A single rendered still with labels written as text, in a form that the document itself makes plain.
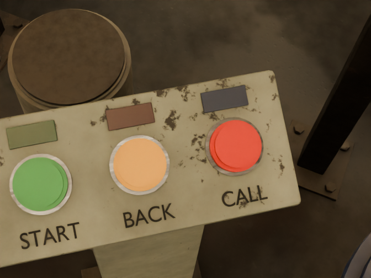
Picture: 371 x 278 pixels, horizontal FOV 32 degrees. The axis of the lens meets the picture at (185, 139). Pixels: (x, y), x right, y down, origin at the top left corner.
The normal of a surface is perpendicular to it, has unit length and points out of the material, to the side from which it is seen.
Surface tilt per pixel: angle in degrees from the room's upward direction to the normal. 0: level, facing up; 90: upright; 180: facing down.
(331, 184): 0
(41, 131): 20
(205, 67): 0
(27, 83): 0
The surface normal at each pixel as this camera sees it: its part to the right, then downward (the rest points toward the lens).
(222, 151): 0.11, -0.09
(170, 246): 0.22, 0.89
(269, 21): 0.04, -0.42
